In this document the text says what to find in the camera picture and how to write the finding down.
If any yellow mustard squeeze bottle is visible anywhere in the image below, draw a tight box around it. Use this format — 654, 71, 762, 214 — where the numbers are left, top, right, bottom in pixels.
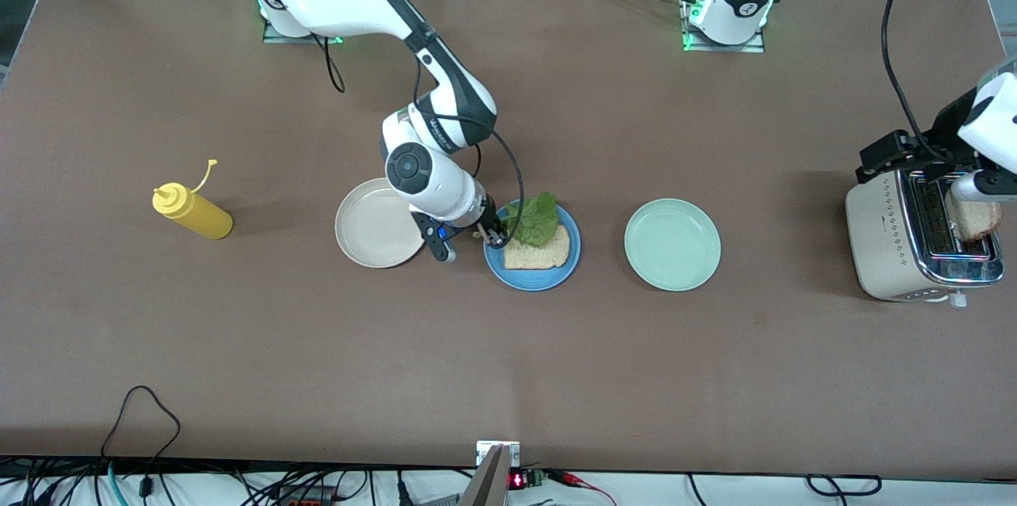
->
152, 159, 234, 241

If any light green round plate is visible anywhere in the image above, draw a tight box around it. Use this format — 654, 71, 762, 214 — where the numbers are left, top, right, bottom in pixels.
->
624, 199, 722, 292

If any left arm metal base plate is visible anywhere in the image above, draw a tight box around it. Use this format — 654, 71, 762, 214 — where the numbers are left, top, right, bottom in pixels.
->
681, 0, 766, 54

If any black coiled cable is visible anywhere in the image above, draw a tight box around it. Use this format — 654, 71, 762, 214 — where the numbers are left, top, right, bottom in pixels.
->
806, 473, 884, 497

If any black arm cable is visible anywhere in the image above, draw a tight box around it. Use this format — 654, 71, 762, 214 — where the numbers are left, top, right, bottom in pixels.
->
314, 33, 527, 237
880, 0, 948, 148

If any brown bread slice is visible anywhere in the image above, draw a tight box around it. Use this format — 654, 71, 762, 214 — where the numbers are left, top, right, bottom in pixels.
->
502, 224, 572, 271
945, 199, 1003, 243

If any grey metal bar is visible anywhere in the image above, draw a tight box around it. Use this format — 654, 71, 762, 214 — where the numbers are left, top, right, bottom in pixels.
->
457, 445, 512, 506

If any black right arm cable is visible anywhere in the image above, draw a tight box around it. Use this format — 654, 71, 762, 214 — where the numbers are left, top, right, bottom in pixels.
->
314, 33, 527, 237

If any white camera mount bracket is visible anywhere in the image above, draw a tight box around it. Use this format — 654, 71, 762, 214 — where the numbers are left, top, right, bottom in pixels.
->
476, 440, 521, 468

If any green lettuce leaf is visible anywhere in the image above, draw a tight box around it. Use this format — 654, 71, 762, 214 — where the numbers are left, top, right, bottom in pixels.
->
508, 190, 562, 247

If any beige round plate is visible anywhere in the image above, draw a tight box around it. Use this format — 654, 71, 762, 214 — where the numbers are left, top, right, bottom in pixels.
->
334, 177, 431, 268

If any red clip lead wire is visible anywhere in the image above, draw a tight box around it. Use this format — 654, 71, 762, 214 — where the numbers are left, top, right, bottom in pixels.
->
547, 470, 619, 506

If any thin black looped cable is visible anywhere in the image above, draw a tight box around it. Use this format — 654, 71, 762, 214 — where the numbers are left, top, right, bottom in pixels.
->
100, 384, 183, 461

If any blue round plate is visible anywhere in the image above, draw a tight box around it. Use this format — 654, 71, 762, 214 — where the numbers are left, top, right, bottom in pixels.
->
483, 198, 582, 292

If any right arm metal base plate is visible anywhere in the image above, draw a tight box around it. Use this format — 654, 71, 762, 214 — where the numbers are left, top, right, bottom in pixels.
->
261, 14, 346, 44

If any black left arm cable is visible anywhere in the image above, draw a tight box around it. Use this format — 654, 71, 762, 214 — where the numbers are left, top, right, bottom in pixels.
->
880, 0, 948, 148

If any teal cable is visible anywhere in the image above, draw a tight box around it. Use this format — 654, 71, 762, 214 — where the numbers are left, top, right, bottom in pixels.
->
106, 462, 130, 506

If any cream chrome toaster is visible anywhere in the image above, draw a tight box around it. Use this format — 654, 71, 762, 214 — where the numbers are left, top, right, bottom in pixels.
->
845, 164, 1007, 308

